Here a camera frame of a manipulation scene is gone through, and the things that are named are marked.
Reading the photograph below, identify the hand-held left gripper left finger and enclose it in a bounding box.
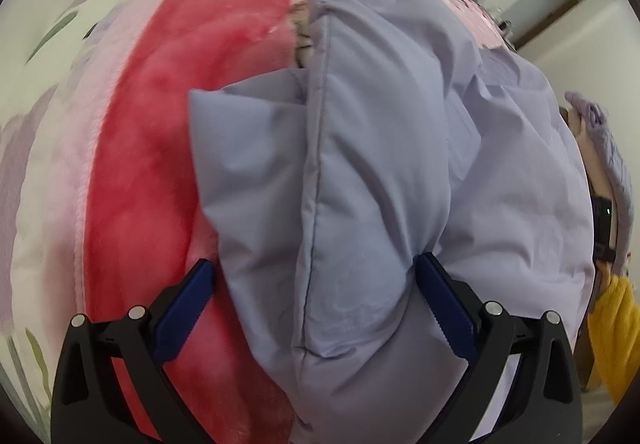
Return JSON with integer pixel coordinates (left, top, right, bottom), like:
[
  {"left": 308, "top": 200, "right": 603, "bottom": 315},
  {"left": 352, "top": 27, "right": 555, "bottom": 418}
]
[{"left": 50, "top": 260, "right": 216, "bottom": 444}]

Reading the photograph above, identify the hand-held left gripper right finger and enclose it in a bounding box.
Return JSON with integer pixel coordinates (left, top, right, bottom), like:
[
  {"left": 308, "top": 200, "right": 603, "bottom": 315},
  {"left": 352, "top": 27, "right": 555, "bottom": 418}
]
[{"left": 414, "top": 251, "right": 585, "bottom": 444}]

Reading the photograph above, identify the person in yellow sleeve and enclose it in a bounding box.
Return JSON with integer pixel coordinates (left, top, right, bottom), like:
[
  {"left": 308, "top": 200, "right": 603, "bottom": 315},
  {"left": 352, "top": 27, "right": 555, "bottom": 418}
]
[{"left": 564, "top": 91, "right": 635, "bottom": 277}]

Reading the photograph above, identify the yellow cloth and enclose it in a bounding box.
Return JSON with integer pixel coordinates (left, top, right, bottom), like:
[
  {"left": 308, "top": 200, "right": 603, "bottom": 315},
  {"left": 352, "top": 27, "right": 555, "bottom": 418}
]
[{"left": 585, "top": 274, "right": 639, "bottom": 405}]

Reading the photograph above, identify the pink printed blanket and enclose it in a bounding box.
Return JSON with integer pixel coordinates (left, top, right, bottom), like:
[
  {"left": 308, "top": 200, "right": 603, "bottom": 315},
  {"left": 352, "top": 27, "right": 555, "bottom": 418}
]
[{"left": 15, "top": 0, "right": 511, "bottom": 444}]

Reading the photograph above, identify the floral bed sheet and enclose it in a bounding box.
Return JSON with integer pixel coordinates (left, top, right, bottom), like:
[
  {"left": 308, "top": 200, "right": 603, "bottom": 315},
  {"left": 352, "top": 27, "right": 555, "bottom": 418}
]
[{"left": 0, "top": 0, "right": 241, "bottom": 430}]

